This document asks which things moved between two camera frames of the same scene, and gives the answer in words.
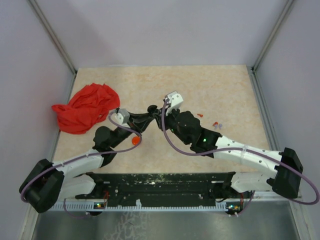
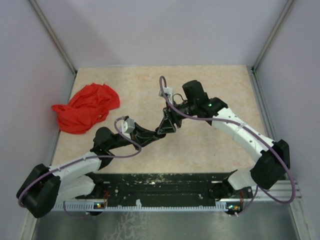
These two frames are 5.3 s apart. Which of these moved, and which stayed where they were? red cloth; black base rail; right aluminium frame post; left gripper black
Moved: left gripper black
Stayed: red cloth; black base rail; right aluminium frame post
